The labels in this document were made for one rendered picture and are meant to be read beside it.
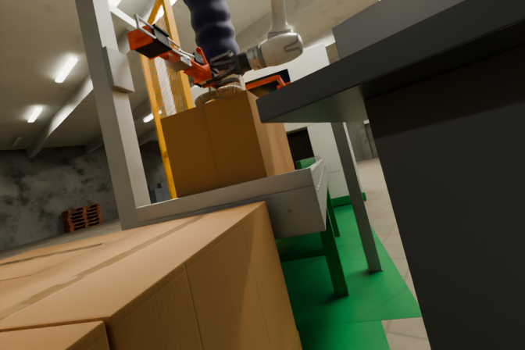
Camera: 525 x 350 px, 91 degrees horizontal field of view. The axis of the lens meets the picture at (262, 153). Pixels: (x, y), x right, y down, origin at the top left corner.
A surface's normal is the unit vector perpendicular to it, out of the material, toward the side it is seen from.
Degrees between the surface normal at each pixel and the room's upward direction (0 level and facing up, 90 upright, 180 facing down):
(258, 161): 90
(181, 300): 90
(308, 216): 90
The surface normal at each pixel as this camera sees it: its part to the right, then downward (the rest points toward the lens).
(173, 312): 0.94, -0.25
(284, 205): -0.25, 0.00
